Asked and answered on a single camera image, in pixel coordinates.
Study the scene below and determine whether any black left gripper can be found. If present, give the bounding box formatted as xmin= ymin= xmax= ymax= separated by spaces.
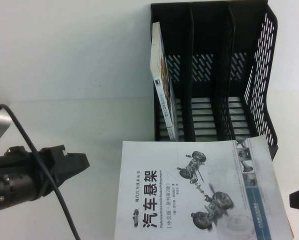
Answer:
xmin=0 ymin=144 xmax=91 ymax=194

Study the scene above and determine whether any white car suspension book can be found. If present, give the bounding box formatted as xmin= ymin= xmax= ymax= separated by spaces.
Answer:
xmin=113 ymin=136 xmax=294 ymax=240

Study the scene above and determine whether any white ROS2 book orange edge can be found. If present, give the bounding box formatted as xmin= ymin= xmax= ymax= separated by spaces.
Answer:
xmin=288 ymin=219 xmax=295 ymax=240

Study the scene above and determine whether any white book with orange print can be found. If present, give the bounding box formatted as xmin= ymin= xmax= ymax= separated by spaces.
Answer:
xmin=150 ymin=21 xmax=179 ymax=142

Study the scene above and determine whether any black plastic book stand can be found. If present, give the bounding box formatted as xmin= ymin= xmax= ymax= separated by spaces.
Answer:
xmin=150 ymin=0 xmax=280 ymax=161

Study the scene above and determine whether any black camera cable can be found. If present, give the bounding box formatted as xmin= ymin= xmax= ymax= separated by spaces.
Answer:
xmin=0 ymin=103 xmax=82 ymax=240

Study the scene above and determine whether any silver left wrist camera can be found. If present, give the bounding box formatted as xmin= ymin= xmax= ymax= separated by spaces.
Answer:
xmin=0 ymin=106 xmax=12 ymax=132

